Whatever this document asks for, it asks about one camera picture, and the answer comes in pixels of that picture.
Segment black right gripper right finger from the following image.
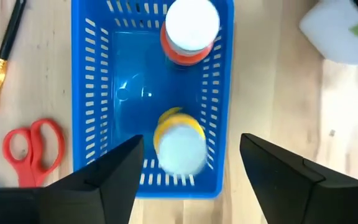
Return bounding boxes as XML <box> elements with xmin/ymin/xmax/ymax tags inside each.
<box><xmin>239</xmin><ymin>133</ymin><xmax>358</xmax><ymax>224</ymax></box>

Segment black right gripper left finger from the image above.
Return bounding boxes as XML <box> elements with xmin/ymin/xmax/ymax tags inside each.
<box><xmin>0</xmin><ymin>134</ymin><xmax>145</xmax><ymax>224</ymax></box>

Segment red scissors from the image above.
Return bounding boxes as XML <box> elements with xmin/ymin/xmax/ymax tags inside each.
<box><xmin>1</xmin><ymin>117</ymin><xmax>67</xmax><ymax>189</ymax></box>

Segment yellow paint bottle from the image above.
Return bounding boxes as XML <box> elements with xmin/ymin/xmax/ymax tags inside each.
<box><xmin>153</xmin><ymin>106</ymin><xmax>208</xmax><ymax>177</ymax></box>

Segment red paint bottle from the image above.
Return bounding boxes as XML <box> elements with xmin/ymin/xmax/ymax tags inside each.
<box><xmin>160</xmin><ymin>0</ymin><xmax>222</xmax><ymax>67</ymax></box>

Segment blue slotted plastic basket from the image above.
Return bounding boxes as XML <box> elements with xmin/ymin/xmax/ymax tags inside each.
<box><xmin>70</xmin><ymin>0</ymin><xmax>235</xmax><ymax>200</ymax></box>

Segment green plant in white pot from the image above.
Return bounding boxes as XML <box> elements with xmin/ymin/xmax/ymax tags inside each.
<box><xmin>298</xmin><ymin>0</ymin><xmax>358</xmax><ymax>66</ymax></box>

